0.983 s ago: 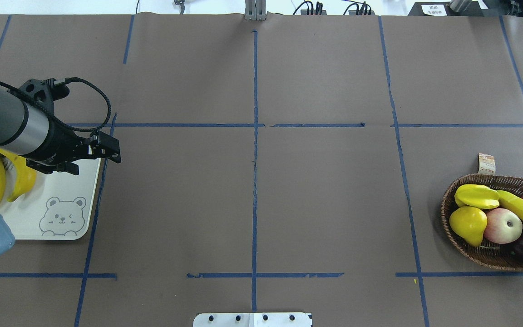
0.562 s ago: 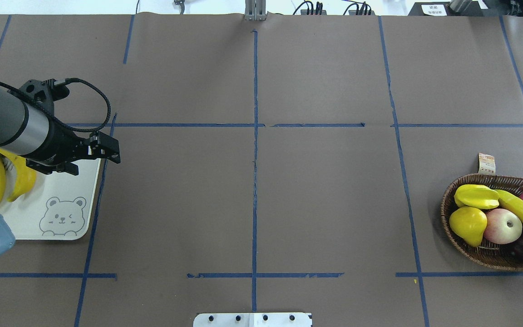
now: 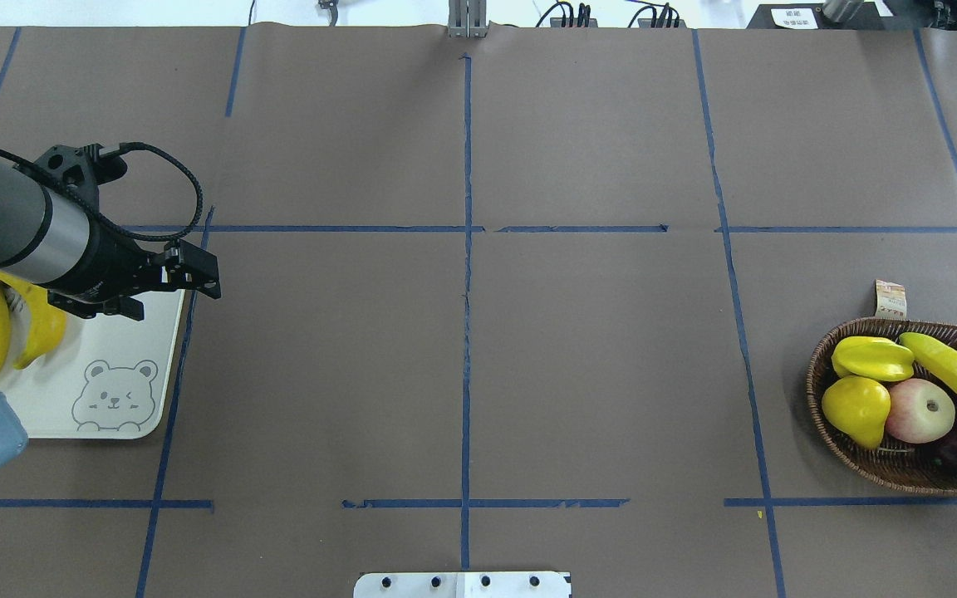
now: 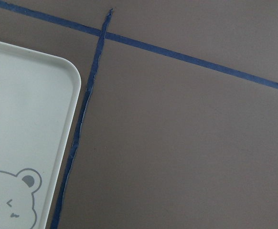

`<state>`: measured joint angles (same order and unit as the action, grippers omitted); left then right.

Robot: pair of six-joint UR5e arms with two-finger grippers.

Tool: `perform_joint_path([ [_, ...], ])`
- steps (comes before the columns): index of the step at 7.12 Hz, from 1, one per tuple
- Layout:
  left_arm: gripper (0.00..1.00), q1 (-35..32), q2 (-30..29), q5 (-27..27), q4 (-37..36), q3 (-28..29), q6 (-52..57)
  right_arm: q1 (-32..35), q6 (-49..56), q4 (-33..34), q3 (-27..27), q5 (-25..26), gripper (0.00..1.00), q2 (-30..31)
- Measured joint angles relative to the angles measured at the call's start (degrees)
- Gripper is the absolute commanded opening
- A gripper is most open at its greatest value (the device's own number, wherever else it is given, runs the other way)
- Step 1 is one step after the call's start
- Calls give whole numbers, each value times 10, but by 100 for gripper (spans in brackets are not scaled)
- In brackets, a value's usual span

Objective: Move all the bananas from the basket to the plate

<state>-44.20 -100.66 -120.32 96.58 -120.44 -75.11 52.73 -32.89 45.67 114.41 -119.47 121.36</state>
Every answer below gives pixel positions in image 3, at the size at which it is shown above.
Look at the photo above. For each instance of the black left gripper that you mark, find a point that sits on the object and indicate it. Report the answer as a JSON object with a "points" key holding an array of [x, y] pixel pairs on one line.
{"points": [[105, 264]]}

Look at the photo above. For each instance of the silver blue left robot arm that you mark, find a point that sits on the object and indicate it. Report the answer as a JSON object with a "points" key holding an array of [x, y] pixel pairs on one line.
{"points": [[54, 235]]}

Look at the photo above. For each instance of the brown woven wicker basket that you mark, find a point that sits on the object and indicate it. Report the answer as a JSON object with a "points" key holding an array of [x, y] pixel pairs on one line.
{"points": [[894, 464]]}

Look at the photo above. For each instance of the white rectangular bear tray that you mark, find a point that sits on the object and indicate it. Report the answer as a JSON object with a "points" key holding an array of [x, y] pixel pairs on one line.
{"points": [[108, 379]]}

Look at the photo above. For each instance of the yellow lemon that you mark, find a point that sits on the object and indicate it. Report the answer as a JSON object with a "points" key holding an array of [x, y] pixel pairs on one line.
{"points": [[859, 407]]}

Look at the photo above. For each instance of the yellow starfruit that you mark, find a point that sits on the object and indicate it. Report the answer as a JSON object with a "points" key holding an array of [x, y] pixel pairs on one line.
{"points": [[873, 357]]}

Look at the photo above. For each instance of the paper price tag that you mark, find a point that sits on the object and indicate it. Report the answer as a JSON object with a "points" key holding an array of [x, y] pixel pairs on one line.
{"points": [[890, 301]]}

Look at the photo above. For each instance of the aluminium frame post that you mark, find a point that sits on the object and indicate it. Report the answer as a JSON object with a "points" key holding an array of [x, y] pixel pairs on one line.
{"points": [[468, 19]]}

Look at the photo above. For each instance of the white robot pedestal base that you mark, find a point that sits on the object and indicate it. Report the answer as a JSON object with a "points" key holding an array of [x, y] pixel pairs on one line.
{"points": [[465, 584]]}

